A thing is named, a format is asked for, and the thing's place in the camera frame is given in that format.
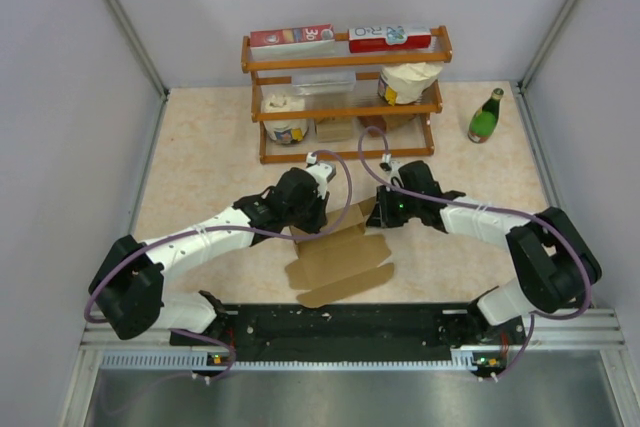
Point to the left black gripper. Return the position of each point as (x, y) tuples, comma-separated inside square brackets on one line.
[(320, 219)]

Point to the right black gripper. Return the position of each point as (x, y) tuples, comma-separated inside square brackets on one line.
[(382, 215)]

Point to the brown cardboard box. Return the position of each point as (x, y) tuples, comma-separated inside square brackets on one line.
[(342, 264)]

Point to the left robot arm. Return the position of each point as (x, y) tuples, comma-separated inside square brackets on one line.
[(131, 286)]

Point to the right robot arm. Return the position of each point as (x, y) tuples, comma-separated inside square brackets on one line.
[(553, 265)]

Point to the red foil wrap box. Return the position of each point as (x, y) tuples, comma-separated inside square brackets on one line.
[(293, 42)]

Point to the red white wrap box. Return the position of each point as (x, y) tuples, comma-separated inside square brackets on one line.
[(388, 37)]

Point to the tan block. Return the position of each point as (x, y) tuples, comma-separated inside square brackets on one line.
[(333, 129)]

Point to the brown bread loaf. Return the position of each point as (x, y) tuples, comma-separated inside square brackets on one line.
[(385, 123)]

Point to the wooden three-tier shelf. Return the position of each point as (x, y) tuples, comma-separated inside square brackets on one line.
[(363, 100)]

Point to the clear plastic container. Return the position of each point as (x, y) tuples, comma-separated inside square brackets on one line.
[(334, 82)]

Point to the large white flour bag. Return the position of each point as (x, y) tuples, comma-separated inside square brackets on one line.
[(404, 84)]

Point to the green glass bottle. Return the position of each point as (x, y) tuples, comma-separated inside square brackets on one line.
[(486, 118)]

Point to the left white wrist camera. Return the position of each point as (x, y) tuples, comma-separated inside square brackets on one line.
[(322, 172)]

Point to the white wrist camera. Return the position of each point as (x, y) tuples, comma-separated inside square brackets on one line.
[(391, 167), (322, 172)]

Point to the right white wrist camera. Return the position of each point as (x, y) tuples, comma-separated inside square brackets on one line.
[(391, 167)]

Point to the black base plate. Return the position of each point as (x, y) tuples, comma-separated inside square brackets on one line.
[(357, 332)]

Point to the grey cable duct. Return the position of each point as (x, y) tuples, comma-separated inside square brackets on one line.
[(208, 360)]

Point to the aluminium frame rail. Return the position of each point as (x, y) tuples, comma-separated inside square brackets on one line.
[(126, 28)]

